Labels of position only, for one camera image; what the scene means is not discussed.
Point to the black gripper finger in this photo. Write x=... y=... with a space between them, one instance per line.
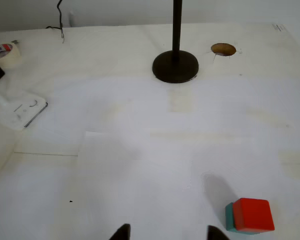
x=123 y=233
x=215 y=233

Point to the red cube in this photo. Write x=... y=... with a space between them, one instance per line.
x=253 y=215

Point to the teal blue cube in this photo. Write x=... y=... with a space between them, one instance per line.
x=229 y=217

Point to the beige masking tape strip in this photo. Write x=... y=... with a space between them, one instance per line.
x=181 y=100
x=295 y=157

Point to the white stand base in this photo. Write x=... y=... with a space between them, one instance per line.
x=25 y=110

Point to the masking tape roll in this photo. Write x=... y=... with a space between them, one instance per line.
x=10 y=56

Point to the black round-base camera stand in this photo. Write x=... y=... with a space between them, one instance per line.
x=175 y=67

